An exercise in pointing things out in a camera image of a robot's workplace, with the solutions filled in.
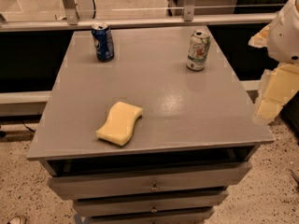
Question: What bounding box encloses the yellow sponge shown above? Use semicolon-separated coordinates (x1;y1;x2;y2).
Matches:
96;102;143;147

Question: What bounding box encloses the top grey drawer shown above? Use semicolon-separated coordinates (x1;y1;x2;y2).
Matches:
49;161;251;200

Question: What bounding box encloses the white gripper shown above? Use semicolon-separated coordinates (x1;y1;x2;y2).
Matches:
249;0;299;124

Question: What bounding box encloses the grey drawer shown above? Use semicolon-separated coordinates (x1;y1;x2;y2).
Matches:
74;189;228;217
49;161;251;200
89;208;214;224

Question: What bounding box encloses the white green 7up can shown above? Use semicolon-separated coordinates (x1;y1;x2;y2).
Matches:
186;29;211;71

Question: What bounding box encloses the blue Pepsi can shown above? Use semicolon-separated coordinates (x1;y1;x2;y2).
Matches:
92;22;114;62

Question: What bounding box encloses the bottom grey drawer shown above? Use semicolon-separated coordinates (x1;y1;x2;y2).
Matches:
89;208;214;224

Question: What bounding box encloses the middle grey drawer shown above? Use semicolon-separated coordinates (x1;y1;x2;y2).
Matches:
74;189;228;217

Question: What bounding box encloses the metal railing frame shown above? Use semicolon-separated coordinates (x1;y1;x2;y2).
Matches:
0;0;287;32

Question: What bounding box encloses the grey drawer cabinet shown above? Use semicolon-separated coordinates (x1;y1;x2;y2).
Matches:
26;25;276;224

